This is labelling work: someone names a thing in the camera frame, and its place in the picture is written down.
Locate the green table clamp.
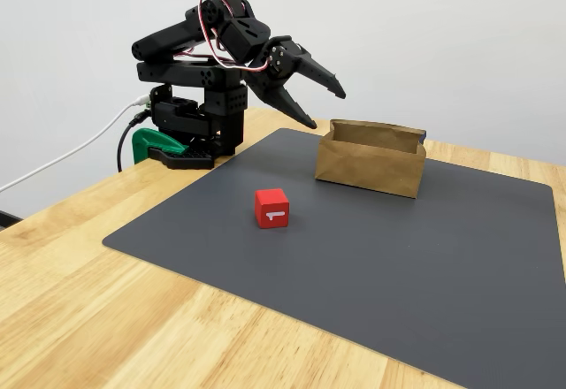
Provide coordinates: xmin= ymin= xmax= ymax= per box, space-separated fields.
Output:
xmin=131 ymin=127 xmax=190 ymax=164

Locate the white usb cable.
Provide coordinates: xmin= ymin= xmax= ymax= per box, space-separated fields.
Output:
xmin=0 ymin=95 xmax=151 ymax=194

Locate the red cube with white mark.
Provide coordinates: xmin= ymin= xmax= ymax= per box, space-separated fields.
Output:
xmin=254 ymin=187 xmax=291 ymax=230

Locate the brown paper bag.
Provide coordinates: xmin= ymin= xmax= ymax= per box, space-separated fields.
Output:
xmin=314 ymin=118 xmax=428 ymax=200

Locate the red white servo wire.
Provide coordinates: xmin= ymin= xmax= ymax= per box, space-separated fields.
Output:
xmin=198 ymin=0 xmax=271 ymax=73

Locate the black power cable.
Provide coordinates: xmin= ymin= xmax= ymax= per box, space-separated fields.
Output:
xmin=116 ymin=111 xmax=154 ymax=173

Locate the dark grey table mat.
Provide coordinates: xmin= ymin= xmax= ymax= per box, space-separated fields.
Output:
xmin=102 ymin=127 xmax=566 ymax=389

